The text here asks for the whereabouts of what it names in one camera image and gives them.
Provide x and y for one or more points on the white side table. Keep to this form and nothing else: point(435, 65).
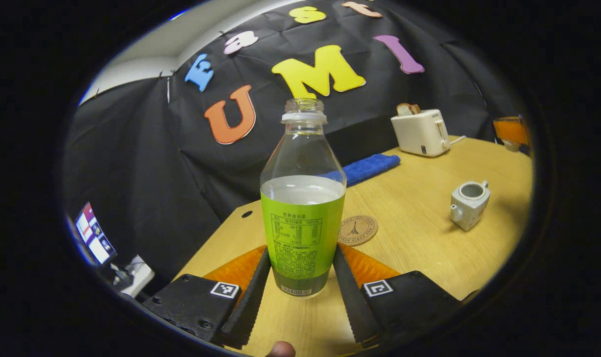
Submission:
point(140, 275)

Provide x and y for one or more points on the green label water bottle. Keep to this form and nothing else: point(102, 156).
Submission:
point(302, 233)

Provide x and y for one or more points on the bread slice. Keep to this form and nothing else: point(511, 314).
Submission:
point(407, 109)

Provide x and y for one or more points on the white toaster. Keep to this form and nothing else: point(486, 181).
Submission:
point(419, 133)

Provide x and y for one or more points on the round wooden coaster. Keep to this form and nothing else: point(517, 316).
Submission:
point(358, 230)

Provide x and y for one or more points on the black device on stand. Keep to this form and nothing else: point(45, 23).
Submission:
point(119, 276)

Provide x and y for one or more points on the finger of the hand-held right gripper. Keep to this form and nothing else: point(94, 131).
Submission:
point(511, 129)

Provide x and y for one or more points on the computer monitor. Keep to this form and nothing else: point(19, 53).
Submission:
point(96, 235)

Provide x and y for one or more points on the blue towel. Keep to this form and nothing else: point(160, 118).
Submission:
point(372, 166)

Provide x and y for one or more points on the white teacup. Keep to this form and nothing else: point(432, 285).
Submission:
point(468, 206)

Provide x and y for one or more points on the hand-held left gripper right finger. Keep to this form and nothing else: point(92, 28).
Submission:
point(352, 302)

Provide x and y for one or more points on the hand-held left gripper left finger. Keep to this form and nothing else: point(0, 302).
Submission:
point(250, 307)

